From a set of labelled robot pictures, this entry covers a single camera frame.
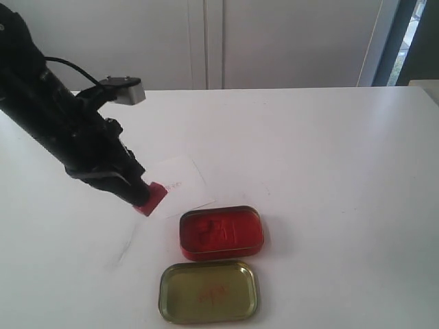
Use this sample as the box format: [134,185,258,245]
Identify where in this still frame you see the white paper sheet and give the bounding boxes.
[144,156,215,219]

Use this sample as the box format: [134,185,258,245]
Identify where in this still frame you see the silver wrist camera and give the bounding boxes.
[77,75,147,107]

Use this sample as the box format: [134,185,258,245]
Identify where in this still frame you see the white cabinet doors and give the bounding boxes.
[6,1,398,90]

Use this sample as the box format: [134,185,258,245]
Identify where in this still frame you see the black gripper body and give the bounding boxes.
[13,70,142,176]

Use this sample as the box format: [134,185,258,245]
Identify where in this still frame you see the black looped cable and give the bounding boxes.
[44,56,104,90]

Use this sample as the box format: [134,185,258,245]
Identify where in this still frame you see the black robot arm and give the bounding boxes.
[1,5,150,207]

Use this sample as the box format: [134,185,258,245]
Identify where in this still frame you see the red rubber stamp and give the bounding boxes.
[134,182,167,217]

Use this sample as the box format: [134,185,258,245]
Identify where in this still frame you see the red ink pad tin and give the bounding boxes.
[179,206,265,262]

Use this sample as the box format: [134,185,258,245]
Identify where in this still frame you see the gold tin lid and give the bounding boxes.
[158,260,258,325]

